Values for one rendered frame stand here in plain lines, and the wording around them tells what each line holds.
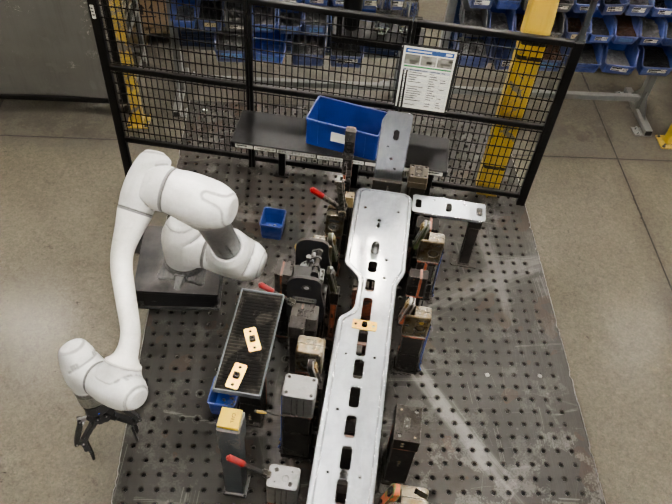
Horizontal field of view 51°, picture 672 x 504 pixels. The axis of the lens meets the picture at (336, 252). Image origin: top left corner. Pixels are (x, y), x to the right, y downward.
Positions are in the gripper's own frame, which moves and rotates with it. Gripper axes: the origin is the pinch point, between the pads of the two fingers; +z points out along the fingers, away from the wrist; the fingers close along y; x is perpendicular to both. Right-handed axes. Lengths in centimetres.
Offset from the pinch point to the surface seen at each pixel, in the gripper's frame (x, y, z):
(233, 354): 9.4, -41.0, -25.4
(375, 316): -1, -92, -10
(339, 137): -73, -116, -42
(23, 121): -298, 6, -4
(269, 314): 0, -56, -28
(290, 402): 23, -52, -12
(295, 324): 1, -64, -21
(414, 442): 44, -81, 1
